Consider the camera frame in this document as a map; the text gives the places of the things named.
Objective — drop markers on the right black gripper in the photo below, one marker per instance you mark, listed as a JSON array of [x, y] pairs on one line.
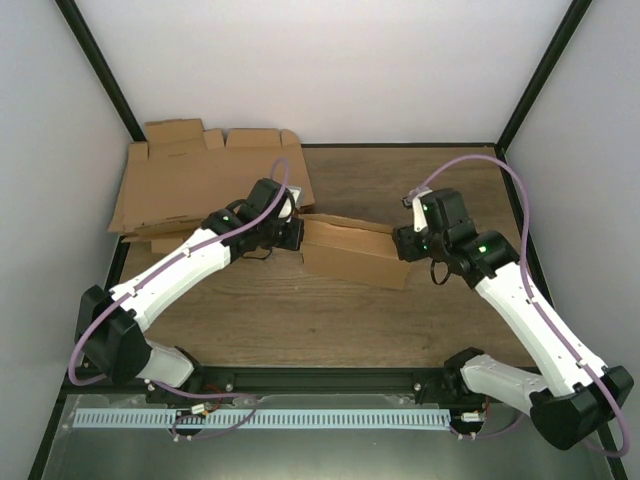
[[404, 241]]

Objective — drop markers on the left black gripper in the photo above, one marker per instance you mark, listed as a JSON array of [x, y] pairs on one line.
[[292, 243]]

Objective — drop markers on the brown cardboard box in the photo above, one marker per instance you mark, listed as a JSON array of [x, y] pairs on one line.
[[352, 250]]

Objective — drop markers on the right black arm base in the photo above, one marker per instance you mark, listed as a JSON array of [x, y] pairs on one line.
[[445, 385]]

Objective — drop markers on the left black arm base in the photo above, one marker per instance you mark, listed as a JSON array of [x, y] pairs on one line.
[[204, 380]]

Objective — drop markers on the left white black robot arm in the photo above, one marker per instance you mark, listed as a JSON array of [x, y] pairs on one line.
[[112, 322]]

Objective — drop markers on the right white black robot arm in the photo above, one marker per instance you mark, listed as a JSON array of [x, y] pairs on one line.
[[574, 392]]

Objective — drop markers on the stack of flat cardboard blanks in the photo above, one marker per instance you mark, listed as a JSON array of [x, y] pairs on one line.
[[182, 172]]

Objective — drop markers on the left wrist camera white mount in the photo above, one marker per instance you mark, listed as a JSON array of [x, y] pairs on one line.
[[293, 197]]

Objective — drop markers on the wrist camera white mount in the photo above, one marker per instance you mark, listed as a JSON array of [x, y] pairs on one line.
[[413, 201], [293, 197]]

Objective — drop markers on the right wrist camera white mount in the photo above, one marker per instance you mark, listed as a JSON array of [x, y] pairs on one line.
[[413, 201]]

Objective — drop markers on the black aluminium frame rail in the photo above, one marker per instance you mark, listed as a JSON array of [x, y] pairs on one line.
[[263, 381]]

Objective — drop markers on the grey metal base plate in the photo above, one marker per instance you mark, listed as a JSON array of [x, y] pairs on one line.
[[509, 449]]

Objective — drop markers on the light blue slotted cable duct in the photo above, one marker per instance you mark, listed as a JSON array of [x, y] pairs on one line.
[[299, 419]]

